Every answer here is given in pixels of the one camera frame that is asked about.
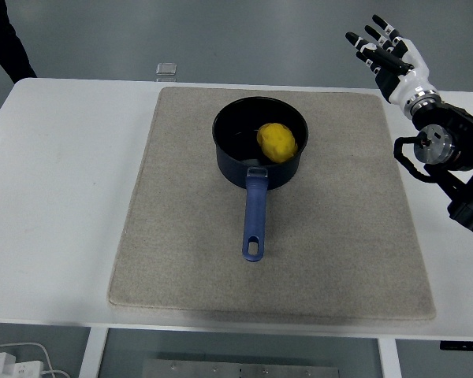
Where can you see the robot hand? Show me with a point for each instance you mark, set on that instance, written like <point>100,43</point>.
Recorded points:
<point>410,78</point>

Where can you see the white power strip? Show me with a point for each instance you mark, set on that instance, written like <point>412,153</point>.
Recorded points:
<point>12,368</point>

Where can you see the yellow potato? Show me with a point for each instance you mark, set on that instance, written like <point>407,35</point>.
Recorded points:
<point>278,141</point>

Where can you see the small clear square block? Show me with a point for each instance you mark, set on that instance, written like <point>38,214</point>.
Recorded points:
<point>166,68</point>

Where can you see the black table control panel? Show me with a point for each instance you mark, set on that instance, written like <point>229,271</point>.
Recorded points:
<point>463,346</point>

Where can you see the white table leg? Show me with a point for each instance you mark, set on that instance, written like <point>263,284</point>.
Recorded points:
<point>92,354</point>
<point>390,360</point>

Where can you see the beige felt mat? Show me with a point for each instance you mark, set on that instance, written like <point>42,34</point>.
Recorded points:
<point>299,244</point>

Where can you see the person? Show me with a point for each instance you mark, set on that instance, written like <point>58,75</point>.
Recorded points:
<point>6,51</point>

